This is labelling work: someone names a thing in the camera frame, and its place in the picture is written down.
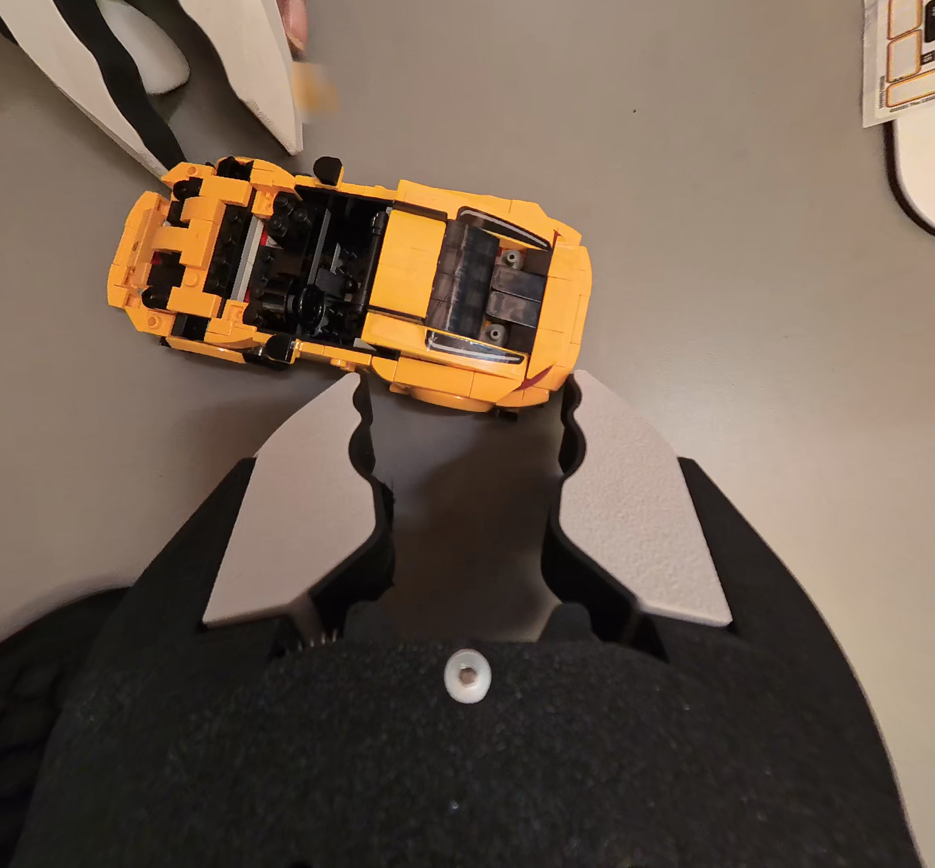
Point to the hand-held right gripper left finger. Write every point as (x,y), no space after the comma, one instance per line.
(299,517)

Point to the orange lego car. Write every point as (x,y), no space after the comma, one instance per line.
(409,261)

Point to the lego sticker sheet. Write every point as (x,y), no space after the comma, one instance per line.
(902,42)

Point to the white wooden book stand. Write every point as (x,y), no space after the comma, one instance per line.
(920,174)

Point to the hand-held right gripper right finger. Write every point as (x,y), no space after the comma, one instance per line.
(635,517)

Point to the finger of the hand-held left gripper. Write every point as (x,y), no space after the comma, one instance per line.
(241,28)
(44,28)

